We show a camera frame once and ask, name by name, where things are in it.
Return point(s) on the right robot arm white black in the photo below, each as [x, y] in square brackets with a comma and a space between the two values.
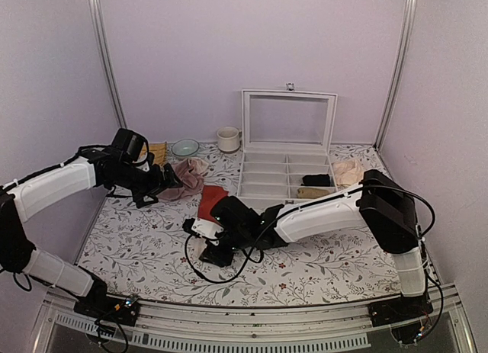
[375, 202]

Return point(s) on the floral patterned table mat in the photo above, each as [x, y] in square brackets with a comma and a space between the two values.
[145, 251]

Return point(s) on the black rolled underwear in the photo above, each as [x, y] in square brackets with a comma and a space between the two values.
[319, 180]

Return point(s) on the woven bamboo tray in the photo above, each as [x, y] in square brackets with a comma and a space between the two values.
[159, 150]

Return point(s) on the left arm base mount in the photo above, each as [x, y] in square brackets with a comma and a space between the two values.
[122, 310]

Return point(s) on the aluminium front rail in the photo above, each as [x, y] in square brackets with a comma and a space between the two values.
[338, 327]

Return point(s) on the light green glass bowl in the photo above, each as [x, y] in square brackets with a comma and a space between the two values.
[185, 148]

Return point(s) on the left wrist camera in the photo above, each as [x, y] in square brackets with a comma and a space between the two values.
[129, 145]

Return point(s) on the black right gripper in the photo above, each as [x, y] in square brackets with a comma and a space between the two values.
[216, 257]

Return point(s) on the right aluminium frame post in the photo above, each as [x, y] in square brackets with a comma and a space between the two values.
[409, 14]

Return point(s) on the pink crumpled underwear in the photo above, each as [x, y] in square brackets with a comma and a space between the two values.
[191, 173]

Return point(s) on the white ceramic mug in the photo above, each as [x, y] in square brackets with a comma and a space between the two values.
[228, 139]

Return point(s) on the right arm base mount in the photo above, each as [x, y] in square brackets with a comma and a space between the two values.
[413, 314]

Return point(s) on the left aluminium frame post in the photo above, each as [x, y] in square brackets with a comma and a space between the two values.
[103, 48]

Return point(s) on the tan rolled underwear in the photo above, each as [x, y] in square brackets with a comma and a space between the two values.
[311, 193]

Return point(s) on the beige crumpled underwear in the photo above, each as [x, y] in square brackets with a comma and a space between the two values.
[348, 172]

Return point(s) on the red and white underwear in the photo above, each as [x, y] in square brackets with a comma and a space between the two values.
[211, 195]

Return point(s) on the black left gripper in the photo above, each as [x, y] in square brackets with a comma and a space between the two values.
[169, 181]

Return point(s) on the aluminium frame post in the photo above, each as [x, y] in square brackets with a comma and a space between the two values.
[409, 14]
[103, 48]

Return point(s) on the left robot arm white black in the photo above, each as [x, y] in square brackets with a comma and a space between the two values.
[91, 167]

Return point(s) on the white compartment storage box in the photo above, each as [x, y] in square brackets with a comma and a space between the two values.
[286, 135]

